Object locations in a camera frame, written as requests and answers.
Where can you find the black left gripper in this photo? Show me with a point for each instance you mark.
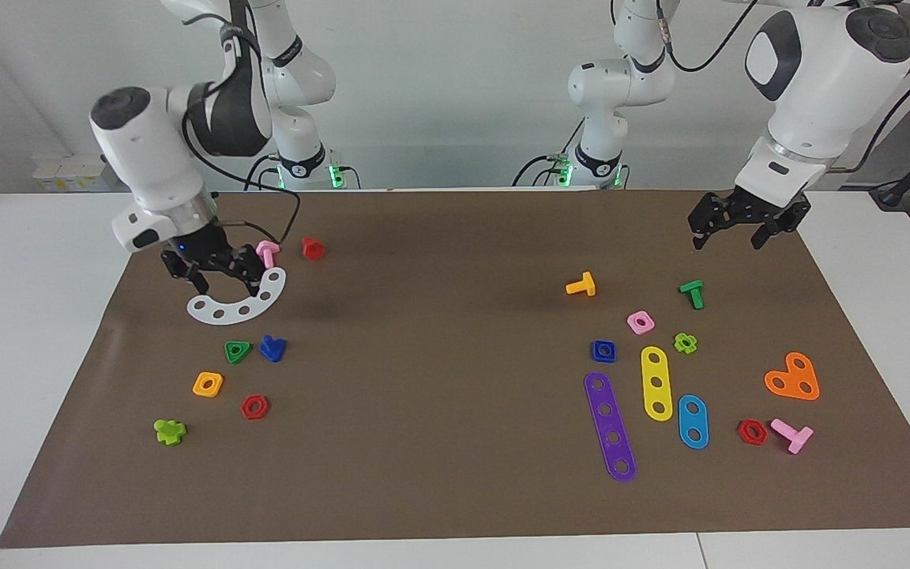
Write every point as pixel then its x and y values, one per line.
pixel 757 207

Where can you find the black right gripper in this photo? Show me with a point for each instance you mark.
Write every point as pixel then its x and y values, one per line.
pixel 194 251

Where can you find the blue triangle-head bolt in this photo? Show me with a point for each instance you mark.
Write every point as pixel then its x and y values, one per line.
pixel 272 350

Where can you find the blue square nut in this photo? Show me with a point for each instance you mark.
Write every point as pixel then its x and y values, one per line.
pixel 597 356

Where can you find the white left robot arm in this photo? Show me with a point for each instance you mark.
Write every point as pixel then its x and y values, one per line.
pixel 818 87

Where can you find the white curved perforated plate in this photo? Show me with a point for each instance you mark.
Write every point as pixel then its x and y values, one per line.
pixel 231 314

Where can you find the pink plastic bolt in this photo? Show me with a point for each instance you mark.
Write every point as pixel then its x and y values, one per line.
pixel 269 251
pixel 788 432

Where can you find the green triangle nut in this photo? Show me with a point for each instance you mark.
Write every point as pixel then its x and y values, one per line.
pixel 230 354

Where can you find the green plastic bolt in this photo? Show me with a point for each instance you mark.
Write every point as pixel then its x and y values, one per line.
pixel 693 292

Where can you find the red plastic bolt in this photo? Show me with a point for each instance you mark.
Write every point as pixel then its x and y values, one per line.
pixel 313 250

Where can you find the orange square nut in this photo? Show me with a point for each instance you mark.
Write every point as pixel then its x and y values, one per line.
pixel 198 387

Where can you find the lime green flower nut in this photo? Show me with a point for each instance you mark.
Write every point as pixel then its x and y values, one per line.
pixel 692 344

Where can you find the red hexagon nut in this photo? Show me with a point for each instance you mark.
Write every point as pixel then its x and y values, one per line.
pixel 742 433
pixel 247 409

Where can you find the pink square nut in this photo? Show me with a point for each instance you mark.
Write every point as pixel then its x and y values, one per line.
pixel 632 319

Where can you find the orange heart-shaped plate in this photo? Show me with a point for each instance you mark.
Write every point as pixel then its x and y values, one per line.
pixel 795 381

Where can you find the lime cross nut left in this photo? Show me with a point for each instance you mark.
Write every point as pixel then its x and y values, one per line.
pixel 167 432

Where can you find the white box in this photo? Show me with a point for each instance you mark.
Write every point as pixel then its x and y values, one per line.
pixel 68 174

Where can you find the yellow three-hole strip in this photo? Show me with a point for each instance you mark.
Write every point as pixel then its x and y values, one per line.
pixel 656 370

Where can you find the orange plastic bolt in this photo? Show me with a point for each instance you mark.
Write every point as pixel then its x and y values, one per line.
pixel 581 286

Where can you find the blue two-hole strip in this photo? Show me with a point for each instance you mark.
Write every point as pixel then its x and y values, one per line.
pixel 693 422

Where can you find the purple four-hole strip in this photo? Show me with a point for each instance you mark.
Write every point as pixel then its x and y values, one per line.
pixel 611 424

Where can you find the brown table mat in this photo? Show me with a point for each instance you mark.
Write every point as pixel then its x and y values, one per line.
pixel 423 458

